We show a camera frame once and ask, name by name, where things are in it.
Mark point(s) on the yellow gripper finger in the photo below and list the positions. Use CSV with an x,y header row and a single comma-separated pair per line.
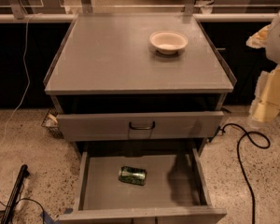
x,y
266,105
259,39

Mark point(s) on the green soda can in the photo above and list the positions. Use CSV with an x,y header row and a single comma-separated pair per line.
x,y
131,175

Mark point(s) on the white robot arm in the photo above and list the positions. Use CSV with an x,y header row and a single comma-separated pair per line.
x,y
272,48

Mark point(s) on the grey top drawer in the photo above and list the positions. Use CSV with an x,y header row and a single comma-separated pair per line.
x,y
169,125

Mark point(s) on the open grey middle drawer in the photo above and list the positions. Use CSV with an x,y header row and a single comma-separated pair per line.
x,y
175,192

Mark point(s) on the grey drawer cabinet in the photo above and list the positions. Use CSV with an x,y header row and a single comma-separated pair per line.
x,y
106,65

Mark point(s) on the white bowl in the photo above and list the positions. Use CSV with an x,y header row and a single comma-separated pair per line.
x,y
168,42

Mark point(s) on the glass railing barrier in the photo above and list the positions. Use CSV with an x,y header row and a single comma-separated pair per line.
x,y
203,10

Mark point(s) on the blue tape piece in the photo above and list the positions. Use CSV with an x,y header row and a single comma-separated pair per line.
x,y
47,219

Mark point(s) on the black bar on floor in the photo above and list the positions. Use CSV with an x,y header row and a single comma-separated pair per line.
x,y
14,194

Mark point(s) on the black drawer handle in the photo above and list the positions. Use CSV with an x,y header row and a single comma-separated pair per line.
x,y
151,126

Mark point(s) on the wire basket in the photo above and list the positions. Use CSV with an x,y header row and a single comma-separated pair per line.
x,y
50,123

